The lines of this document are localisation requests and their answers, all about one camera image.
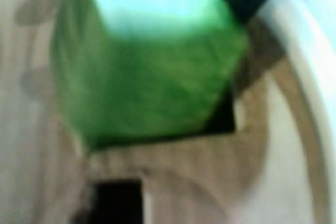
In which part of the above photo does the green wooden cube block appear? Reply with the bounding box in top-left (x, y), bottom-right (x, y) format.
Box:
top-left (51, 0), bottom-right (250, 154)

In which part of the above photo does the white round sorter lid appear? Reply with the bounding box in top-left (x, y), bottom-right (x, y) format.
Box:
top-left (262, 0), bottom-right (336, 224)

